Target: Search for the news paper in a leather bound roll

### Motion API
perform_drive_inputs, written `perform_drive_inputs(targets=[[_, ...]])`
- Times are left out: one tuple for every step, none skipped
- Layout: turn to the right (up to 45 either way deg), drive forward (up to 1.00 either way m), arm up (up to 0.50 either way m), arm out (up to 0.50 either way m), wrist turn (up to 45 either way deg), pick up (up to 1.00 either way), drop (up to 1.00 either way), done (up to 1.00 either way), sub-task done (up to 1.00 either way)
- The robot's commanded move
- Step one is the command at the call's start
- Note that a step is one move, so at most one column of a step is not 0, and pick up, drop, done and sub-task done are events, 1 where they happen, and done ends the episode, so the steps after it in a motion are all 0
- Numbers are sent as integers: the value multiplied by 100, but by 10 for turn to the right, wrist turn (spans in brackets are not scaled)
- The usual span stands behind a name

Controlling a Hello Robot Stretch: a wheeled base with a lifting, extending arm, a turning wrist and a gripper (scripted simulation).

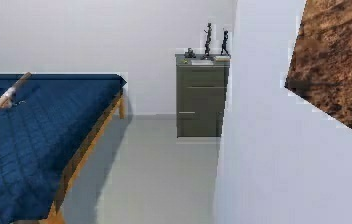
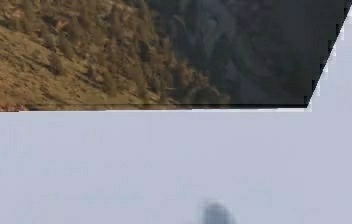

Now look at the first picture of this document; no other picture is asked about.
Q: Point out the dark grey chest of drawers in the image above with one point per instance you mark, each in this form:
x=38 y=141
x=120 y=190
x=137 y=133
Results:
x=200 y=100

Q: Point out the small dark grey object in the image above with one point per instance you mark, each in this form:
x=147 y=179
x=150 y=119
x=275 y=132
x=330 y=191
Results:
x=190 y=53

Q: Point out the pale thin book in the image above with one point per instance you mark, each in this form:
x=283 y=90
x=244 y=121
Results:
x=222 y=58

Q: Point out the tall black figurine statue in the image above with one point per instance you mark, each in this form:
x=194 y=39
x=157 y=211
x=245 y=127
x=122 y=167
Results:
x=208 y=38

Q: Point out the small black figurine statue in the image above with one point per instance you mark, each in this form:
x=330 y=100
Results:
x=225 y=41

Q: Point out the brown wooden baseball bat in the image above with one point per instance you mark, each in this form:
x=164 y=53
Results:
x=7 y=95

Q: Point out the blue bed with wooden frame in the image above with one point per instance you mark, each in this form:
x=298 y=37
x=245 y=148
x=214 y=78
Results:
x=44 y=133

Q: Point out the brown framed wall picture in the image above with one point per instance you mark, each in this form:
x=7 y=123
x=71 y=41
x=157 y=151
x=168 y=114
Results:
x=334 y=63

